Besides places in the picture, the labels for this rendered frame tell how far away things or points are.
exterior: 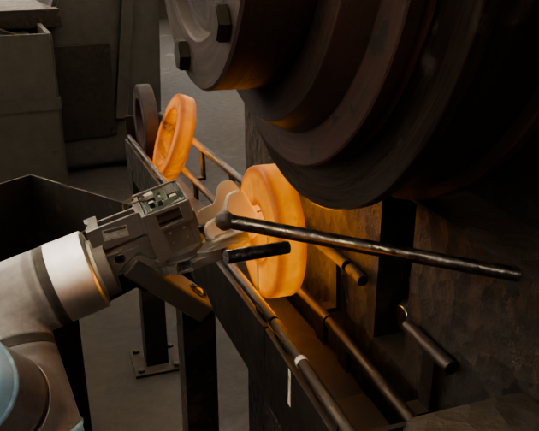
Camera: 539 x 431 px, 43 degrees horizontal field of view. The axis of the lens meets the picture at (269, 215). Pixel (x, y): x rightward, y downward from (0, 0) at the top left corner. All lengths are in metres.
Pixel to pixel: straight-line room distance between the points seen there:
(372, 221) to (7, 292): 0.37
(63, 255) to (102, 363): 1.24
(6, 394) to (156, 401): 1.23
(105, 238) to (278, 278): 0.19
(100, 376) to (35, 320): 1.18
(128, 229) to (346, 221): 0.23
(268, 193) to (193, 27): 0.26
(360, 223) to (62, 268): 0.31
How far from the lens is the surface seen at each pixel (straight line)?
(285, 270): 0.74
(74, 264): 0.73
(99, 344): 2.05
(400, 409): 0.62
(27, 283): 0.74
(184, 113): 1.39
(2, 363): 0.58
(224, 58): 0.44
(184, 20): 0.56
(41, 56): 2.91
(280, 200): 0.73
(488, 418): 0.46
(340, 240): 0.46
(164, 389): 1.83
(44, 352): 0.73
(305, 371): 0.64
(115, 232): 0.74
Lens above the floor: 1.08
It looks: 22 degrees down
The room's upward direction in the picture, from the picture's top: straight up
